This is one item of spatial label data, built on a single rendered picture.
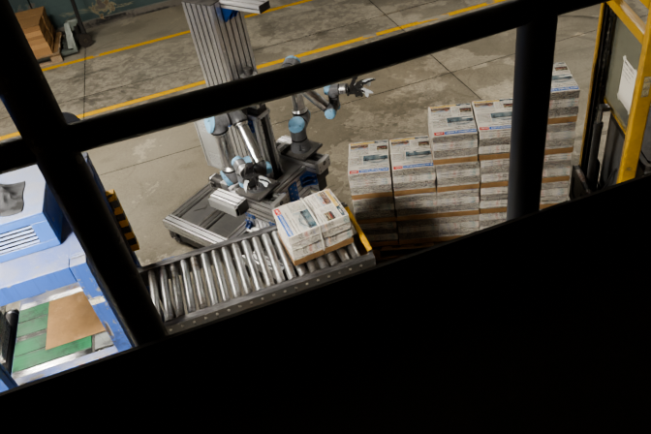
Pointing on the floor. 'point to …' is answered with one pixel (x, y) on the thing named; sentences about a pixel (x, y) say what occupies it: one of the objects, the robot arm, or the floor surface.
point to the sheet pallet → (41, 35)
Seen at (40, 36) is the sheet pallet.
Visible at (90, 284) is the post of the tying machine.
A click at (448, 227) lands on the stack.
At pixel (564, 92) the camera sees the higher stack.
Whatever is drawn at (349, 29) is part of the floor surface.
